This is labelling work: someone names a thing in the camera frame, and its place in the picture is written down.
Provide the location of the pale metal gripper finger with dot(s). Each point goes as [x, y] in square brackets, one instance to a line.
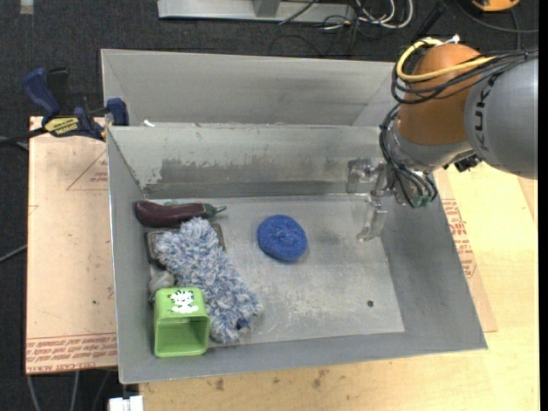
[376, 216]
[354, 174]

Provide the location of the grey metal bin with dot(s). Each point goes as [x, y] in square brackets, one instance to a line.
[325, 289]

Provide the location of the blue round scrubber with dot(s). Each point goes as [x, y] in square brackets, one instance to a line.
[282, 238]

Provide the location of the blue and white fluffy cloth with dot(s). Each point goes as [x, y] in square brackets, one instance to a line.
[205, 268]

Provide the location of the purple toy eggplant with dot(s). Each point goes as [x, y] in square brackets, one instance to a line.
[167, 213]

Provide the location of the green square cup tiger print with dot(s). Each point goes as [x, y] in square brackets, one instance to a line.
[180, 332]

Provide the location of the brown cardboard board red print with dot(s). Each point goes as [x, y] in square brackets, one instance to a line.
[68, 238]

